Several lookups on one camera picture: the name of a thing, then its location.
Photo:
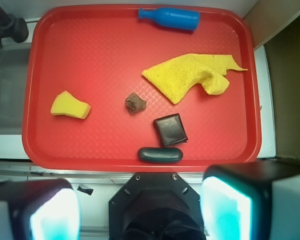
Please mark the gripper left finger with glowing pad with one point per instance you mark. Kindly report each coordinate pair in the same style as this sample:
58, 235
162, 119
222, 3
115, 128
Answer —
39, 210

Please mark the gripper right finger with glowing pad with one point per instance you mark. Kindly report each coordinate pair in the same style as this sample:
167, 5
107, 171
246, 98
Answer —
251, 201

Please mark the yellow sponge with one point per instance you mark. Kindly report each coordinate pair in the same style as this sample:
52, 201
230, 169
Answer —
65, 104

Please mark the black tape scrap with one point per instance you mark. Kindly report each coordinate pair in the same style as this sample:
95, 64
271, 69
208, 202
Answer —
85, 189

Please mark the dark brown square wallet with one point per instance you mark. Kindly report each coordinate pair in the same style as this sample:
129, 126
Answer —
170, 130

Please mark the dark green oval soap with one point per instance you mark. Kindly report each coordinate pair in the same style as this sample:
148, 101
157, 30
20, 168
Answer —
160, 155

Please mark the brown rock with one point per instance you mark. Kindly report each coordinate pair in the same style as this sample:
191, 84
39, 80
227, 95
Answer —
134, 103

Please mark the metal sink basin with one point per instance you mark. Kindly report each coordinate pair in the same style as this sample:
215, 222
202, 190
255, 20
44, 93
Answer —
13, 78

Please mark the yellow microfiber cloth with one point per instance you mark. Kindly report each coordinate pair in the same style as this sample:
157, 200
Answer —
175, 77

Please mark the red plastic tray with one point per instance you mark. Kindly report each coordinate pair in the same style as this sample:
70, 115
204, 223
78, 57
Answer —
97, 53

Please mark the black faucet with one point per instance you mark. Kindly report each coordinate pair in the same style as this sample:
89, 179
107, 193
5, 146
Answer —
12, 27

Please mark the blue plastic bottle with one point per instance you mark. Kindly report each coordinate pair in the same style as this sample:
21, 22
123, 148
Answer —
172, 17

